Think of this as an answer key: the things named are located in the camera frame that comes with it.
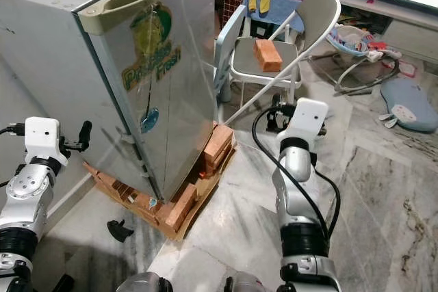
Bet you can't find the silver fridge door with sticker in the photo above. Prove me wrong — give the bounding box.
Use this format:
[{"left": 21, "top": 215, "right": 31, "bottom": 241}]
[{"left": 77, "top": 0, "right": 237, "bottom": 204}]

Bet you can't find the silver mini fridge cabinet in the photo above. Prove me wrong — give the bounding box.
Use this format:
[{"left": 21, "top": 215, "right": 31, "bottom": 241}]
[{"left": 0, "top": 0, "right": 179, "bottom": 201}]

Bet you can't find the small black floor object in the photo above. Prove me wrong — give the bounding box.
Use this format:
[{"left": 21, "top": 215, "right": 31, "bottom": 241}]
[{"left": 107, "top": 220, "right": 135, "bottom": 243}]

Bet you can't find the blue cloth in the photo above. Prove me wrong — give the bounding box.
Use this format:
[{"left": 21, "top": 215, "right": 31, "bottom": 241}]
[{"left": 243, "top": 0, "right": 306, "bottom": 33}]

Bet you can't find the colourful baby bouncer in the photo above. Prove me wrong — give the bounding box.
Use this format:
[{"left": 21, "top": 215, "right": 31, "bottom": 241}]
[{"left": 328, "top": 24, "right": 418, "bottom": 96}]

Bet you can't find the white plastic chair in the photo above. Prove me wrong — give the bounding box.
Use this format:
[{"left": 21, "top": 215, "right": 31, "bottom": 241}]
[{"left": 216, "top": 0, "right": 342, "bottom": 127}]

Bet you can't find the silver robot right leg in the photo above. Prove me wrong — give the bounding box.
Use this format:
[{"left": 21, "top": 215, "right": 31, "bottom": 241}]
[{"left": 222, "top": 271, "right": 268, "bottom": 292}]

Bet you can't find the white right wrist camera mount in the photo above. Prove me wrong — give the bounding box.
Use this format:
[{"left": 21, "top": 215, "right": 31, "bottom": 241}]
[{"left": 276, "top": 98, "right": 330, "bottom": 150}]

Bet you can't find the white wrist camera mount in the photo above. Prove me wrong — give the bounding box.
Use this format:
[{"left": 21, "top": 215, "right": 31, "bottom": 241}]
[
  {"left": 25, "top": 117, "right": 68, "bottom": 164},
  {"left": 276, "top": 98, "right": 330, "bottom": 150}
]

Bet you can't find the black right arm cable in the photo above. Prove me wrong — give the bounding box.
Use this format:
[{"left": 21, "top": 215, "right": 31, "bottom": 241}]
[{"left": 251, "top": 105, "right": 343, "bottom": 241}]

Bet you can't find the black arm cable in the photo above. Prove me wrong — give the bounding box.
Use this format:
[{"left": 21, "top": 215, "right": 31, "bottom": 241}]
[
  {"left": 0, "top": 124, "right": 28, "bottom": 140},
  {"left": 251, "top": 105, "right": 343, "bottom": 241}
]

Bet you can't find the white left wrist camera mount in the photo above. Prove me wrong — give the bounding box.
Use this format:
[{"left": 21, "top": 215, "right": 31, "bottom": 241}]
[{"left": 25, "top": 117, "right": 68, "bottom": 164}]

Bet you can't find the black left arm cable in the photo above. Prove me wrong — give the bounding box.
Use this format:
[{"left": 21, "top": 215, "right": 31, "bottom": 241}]
[{"left": 0, "top": 124, "right": 28, "bottom": 140}]

